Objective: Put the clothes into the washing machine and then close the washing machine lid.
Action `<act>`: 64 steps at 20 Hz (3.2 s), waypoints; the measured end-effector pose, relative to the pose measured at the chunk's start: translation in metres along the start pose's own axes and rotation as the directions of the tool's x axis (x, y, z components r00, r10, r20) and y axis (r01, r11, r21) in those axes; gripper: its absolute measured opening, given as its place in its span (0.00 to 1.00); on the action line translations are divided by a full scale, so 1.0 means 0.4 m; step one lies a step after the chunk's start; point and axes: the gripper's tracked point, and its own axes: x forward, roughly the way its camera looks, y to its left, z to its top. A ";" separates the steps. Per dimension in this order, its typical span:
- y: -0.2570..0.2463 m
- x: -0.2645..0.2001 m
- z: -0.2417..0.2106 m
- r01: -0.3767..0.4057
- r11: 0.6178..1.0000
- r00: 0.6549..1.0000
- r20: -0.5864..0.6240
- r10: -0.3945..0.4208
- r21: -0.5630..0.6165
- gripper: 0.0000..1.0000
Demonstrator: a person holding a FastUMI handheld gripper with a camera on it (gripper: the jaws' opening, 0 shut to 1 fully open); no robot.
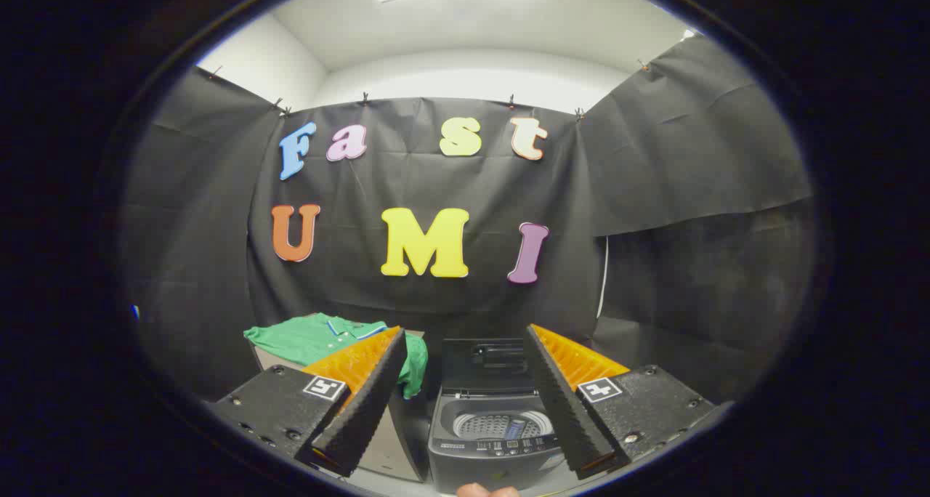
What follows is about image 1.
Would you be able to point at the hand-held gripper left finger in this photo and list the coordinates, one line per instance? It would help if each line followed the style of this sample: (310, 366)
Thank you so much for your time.
(370, 402)

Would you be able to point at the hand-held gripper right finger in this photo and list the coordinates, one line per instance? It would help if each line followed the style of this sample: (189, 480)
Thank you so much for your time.
(563, 410)

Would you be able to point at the grey washing machine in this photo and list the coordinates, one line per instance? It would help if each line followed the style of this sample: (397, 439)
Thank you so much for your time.
(445, 418)

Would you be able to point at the green polo shirt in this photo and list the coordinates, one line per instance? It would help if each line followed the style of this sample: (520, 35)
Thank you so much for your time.
(305, 341)

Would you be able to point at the dark washing machine lid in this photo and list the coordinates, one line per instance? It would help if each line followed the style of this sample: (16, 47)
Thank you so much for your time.
(465, 366)

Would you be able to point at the grey cabinet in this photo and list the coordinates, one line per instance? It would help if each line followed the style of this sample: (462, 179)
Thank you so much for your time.
(396, 446)

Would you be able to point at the black backdrop cloth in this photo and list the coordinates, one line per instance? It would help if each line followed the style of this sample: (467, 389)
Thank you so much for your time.
(436, 184)

